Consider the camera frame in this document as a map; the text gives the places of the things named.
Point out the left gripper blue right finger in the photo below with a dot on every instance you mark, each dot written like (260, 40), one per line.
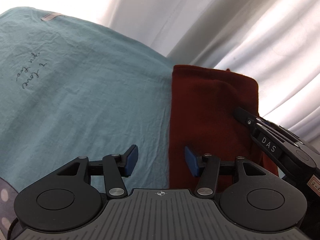
(206, 168)

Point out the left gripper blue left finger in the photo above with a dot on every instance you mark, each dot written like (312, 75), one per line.
(117, 166)

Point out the dark red knit cardigan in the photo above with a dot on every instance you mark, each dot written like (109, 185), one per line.
(202, 106)

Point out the light blue mushroom bedsheet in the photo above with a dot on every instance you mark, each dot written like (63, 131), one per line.
(73, 88)

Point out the white sheer curtain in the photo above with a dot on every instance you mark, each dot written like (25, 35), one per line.
(276, 42)

